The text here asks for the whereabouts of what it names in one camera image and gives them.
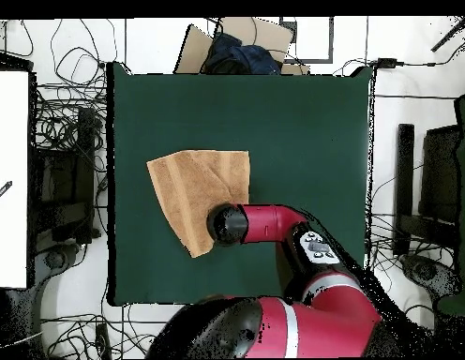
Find tan terry towel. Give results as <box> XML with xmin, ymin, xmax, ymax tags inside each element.
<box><xmin>145</xmin><ymin>149</ymin><xmax>251</xmax><ymax>259</ymax></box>

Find dark green table cloth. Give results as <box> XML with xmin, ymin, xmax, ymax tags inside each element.
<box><xmin>106</xmin><ymin>61</ymin><xmax>374</xmax><ymax>307</ymax></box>

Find dark blue garment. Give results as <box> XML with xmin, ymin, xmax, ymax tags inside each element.
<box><xmin>201</xmin><ymin>32</ymin><xmax>282</xmax><ymax>75</ymax></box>

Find brown cardboard sheet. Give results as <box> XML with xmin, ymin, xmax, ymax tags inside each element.
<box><xmin>217</xmin><ymin>16</ymin><xmax>296</xmax><ymax>66</ymax></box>
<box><xmin>173</xmin><ymin>23</ymin><xmax>216</xmax><ymax>75</ymax></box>

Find black stand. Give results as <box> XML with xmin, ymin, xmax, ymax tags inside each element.
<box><xmin>393</xmin><ymin>123</ymin><xmax>464</xmax><ymax>301</ymax></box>
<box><xmin>29</xmin><ymin>107</ymin><xmax>102</xmax><ymax>271</ymax></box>

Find black power strip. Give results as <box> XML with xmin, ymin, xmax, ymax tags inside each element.
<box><xmin>95</xmin><ymin>322</ymin><xmax>113</xmax><ymax>359</ymax></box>

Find black power adapter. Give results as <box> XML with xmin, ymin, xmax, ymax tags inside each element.
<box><xmin>376</xmin><ymin>56</ymin><xmax>405</xmax><ymax>69</ymax></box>

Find white board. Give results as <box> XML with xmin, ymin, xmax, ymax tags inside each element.
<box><xmin>0</xmin><ymin>69</ymin><xmax>30</xmax><ymax>289</ymax></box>

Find black rod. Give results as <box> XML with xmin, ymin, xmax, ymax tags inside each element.
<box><xmin>429</xmin><ymin>16</ymin><xmax>465</xmax><ymax>53</ymax></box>

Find tangled black cables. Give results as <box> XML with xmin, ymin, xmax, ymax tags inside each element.
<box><xmin>402</xmin><ymin>301</ymin><xmax>443</xmax><ymax>338</ymax></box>
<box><xmin>29</xmin><ymin>18</ymin><xmax>119</xmax><ymax>151</ymax></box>
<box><xmin>40</xmin><ymin>303</ymin><xmax>173</xmax><ymax>359</ymax></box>

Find black rectangular frame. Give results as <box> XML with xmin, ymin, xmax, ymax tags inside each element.
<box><xmin>278</xmin><ymin>16</ymin><xmax>335</xmax><ymax>64</ymax></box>

